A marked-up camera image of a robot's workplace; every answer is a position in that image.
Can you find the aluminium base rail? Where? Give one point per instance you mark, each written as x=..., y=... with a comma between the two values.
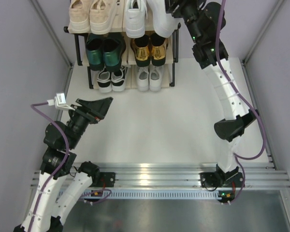
x=259, y=176

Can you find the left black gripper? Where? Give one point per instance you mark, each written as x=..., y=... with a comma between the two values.
x=94, y=110

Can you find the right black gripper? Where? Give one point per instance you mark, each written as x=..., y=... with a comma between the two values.
x=170, y=4

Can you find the gold loafer one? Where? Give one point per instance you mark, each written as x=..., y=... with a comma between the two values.
x=159, y=47
x=141, y=49

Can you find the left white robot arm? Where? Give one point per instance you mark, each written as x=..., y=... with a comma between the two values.
x=49, y=209

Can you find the green pointed shoe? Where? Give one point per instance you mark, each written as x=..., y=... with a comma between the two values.
x=114, y=46
x=94, y=51

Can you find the black white sneaker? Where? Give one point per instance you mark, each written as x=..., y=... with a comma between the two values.
x=118, y=79
x=104, y=81

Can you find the white chunky sneaker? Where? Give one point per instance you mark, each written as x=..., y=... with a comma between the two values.
x=164, y=24
x=135, y=16

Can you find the beige sneaker one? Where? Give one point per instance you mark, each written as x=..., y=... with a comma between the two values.
x=79, y=15
x=101, y=16

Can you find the beige black-framed shoe shelf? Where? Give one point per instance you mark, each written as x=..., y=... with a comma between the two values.
x=172, y=52

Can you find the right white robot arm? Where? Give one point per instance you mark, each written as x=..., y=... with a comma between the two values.
x=204, y=22

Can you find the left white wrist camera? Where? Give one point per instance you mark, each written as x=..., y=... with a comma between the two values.
x=59, y=102

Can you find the perforated grey cable duct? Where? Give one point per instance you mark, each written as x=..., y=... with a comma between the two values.
x=156, y=194

